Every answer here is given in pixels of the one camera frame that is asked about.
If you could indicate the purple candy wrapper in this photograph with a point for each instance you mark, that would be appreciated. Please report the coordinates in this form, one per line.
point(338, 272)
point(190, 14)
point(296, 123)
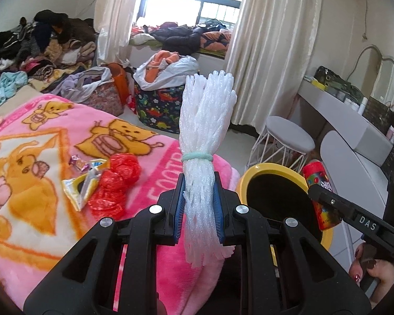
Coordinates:
point(82, 165)

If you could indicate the orange bag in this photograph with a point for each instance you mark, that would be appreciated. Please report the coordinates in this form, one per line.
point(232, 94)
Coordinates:
point(120, 81)

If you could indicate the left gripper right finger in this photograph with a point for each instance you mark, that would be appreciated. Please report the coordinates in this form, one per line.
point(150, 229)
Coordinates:
point(228, 211)

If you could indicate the clothes pile on bed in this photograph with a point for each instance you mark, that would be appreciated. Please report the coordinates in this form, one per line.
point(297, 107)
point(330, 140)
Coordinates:
point(48, 49)

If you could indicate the dark green pouch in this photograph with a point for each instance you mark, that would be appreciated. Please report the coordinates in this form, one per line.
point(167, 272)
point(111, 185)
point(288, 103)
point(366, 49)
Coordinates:
point(336, 86)

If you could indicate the yellow rimmed trash bin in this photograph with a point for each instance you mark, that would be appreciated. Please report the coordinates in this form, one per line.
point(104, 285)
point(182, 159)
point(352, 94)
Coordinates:
point(277, 193)

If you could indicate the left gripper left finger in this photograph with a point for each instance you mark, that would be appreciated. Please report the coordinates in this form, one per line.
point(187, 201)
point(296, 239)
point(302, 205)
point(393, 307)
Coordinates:
point(173, 204)

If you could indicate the right cream curtain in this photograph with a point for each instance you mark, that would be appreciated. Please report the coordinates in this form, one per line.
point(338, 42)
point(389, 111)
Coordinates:
point(268, 55)

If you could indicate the red candy tube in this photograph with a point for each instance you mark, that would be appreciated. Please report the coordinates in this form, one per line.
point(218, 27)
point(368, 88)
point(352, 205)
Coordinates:
point(317, 180)

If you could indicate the arched vanity mirror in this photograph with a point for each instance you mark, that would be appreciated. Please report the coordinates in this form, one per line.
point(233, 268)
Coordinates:
point(373, 74)

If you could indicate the left cream curtain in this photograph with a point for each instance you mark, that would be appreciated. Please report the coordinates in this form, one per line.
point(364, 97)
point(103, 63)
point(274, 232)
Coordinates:
point(113, 21)

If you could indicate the yellow snack wrapper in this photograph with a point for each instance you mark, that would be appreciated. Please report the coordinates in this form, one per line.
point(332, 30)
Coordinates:
point(79, 190)

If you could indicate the dinosaur print laundry basket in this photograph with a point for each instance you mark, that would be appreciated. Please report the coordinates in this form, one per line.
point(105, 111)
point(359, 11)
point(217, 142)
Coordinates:
point(159, 109)

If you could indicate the cream curtain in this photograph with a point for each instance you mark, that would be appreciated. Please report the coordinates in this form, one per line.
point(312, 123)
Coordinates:
point(113, 21)
point(268, 55)

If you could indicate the right hand painted nails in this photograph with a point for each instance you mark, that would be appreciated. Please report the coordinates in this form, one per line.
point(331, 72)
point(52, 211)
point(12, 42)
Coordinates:
point(379, 269)

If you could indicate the white foam net bundle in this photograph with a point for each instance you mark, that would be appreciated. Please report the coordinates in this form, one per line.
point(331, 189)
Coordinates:
point(205, 114)

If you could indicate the floral pink bag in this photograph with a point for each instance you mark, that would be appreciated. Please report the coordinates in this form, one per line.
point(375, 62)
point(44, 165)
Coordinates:
point(106, 98)

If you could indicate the grey white clothes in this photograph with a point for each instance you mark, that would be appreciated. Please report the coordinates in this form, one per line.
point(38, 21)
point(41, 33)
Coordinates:
point(80, 86)

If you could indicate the red plastic bag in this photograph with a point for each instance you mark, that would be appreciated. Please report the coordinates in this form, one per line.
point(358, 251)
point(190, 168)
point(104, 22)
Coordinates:
point(110, 197)

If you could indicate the pink cartoon blanket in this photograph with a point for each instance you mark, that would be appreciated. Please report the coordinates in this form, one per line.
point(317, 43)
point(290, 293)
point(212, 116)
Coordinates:
point(38, 224)

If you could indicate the dark clothes on windowsill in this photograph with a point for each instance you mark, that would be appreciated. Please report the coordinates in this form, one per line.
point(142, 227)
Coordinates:
point(211, 37)

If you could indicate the white vanity desk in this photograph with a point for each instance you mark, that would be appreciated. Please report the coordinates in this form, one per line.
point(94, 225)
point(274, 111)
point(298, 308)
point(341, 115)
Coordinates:
point(361, 135)

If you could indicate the round grey stool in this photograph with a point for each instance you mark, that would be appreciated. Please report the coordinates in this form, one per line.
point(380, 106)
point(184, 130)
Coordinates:
point(281, 142)

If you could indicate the light blue garment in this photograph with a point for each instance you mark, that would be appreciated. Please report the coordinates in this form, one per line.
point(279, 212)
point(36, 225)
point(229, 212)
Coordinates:
point(10, 83)

